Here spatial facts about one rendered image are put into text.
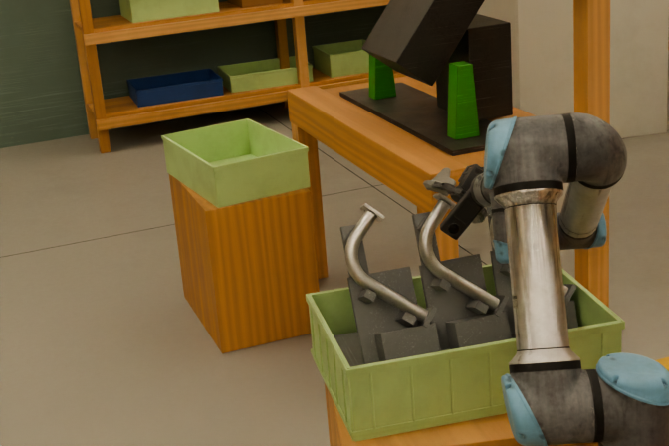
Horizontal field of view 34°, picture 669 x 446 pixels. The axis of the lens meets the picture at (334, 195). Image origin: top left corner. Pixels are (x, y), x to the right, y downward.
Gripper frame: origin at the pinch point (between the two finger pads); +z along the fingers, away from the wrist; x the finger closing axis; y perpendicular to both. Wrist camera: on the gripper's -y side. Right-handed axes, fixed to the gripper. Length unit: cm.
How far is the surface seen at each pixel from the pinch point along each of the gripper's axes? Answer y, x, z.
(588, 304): -0.7, -38.8, -5.7
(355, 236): -17.2, 12.7, 5.5
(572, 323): -5.2, -40.0, -0.7
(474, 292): -12.5, -16.6, 1.5
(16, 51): 67, 166, 563
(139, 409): -80, 5, 189
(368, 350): -36.4, -4.9, 8.0
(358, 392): -47.4, -1.7, -13.1
